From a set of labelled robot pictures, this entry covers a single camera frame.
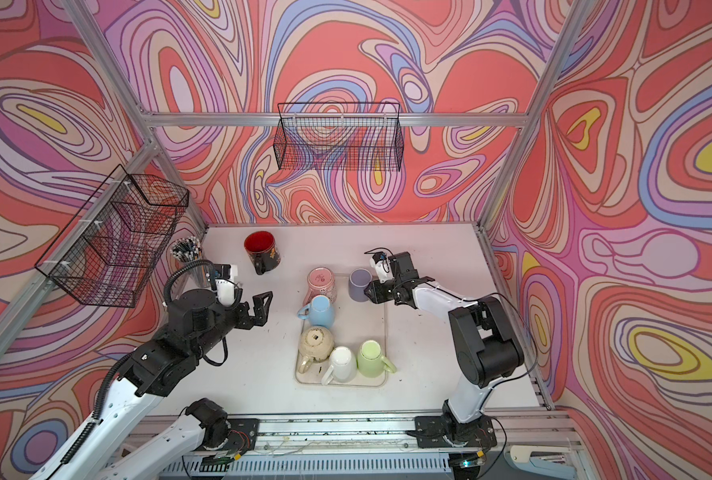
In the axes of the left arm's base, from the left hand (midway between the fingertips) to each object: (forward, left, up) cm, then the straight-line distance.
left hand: (259, 291), depth 70 cm
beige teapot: (-6, -12, -18) cm, 22 cm away
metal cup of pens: (+22, +29, -10) cm, 37 cm away
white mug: (-12, -20, -17) cm, 29 cm away
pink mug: (+12, -12, -15) cm, 23 cm away
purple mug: (+15, -23, -18) cm, 33 cm away
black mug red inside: (+26, +9, -17) cm, 33 cm away
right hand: (+12, -28, -22) cm, 38 cm away
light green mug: (-11, -27, -18) cm, 34 cm away
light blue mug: (+3, -12, -17) cm, 21 cm away
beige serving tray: (+5, -22, -27) cm, 35 cm away
